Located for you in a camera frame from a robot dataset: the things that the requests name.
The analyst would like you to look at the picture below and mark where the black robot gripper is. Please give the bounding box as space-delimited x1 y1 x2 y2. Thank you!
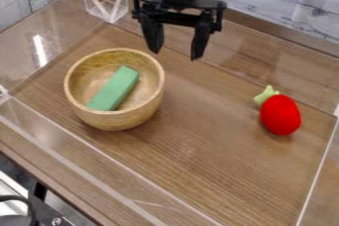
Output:
132 0 227 60

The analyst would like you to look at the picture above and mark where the green rectangular block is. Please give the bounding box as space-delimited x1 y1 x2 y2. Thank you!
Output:
86 66 139 111

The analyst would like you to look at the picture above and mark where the brown wooden bowl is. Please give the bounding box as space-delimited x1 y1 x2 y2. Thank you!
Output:
64 48 166 131

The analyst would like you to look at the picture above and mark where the red plush strawberry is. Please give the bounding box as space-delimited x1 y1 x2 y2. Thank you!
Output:
254 85 302 136

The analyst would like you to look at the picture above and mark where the clear acrylic corner bracket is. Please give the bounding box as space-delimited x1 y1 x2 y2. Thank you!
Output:
84 0 128 24

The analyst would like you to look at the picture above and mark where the clear acrylic tray wall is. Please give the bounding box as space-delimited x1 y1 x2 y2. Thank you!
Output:
0 86 223 226

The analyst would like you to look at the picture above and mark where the black table frame leg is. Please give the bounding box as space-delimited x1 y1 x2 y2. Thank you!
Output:
28 182 75 226

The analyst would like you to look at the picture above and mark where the black cable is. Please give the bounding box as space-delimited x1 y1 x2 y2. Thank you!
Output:
0 195 46 226

